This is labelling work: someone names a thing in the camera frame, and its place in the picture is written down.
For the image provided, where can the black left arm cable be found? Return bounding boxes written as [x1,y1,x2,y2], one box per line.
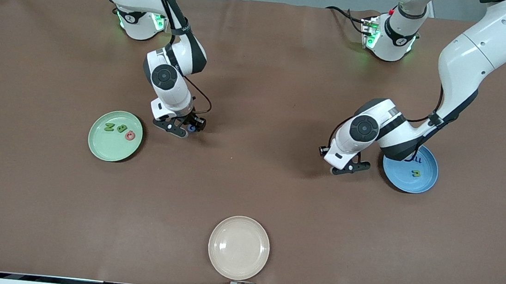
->
[325,73,447,160]

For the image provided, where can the beige plate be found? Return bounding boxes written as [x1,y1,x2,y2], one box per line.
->
[205,213,273,283]

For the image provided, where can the black left base cable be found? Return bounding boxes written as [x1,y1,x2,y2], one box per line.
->
[323,4,369,35]

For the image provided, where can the blue plate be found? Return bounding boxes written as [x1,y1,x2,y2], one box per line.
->
[380,142,441,196]

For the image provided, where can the brown table cover sheet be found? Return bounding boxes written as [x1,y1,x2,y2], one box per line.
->
[0,0,506,284]

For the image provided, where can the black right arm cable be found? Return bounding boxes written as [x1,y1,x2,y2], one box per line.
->
[131,0,223,119]

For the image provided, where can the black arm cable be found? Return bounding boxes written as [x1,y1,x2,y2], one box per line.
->
[325,73,447,160]
[131,0,223,119]

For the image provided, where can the mint green plate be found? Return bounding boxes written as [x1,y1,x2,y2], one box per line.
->
[86,108,146,165]

